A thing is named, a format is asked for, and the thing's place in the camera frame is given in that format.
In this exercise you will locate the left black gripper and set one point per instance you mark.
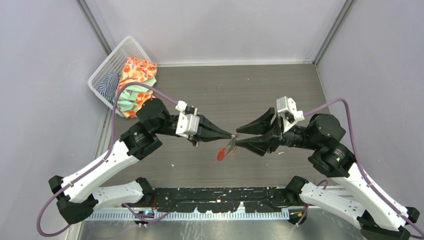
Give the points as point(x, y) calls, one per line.
point(208, 132)

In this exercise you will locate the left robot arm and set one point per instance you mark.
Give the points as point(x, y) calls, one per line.
point(82, 193)

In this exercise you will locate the red handled metal keyring holder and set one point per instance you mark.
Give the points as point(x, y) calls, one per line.
point(229, 149)

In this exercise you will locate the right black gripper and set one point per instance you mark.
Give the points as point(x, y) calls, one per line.
point(260, 125)

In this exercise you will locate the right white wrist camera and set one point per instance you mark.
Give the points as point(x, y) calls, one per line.
point(287, 110)

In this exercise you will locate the orange floral cloth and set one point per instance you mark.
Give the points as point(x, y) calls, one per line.
point(140, 70)

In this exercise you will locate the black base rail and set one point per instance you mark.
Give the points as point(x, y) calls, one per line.
point(218, 199)

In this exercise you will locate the blue striped cloth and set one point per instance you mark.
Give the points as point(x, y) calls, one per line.
point(109, 86)

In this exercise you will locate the white plastic basket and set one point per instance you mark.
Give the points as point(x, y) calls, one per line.
point(114, 63)

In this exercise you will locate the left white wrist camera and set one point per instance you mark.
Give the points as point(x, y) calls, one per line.
point(182, 128)

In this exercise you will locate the mint green cloth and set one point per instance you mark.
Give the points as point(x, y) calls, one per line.
point(132, 98)

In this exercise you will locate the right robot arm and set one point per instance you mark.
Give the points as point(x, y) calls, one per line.
point(373, 212)

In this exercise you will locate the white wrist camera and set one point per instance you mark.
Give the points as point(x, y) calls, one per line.
point(182, 128)
point(287, 110)

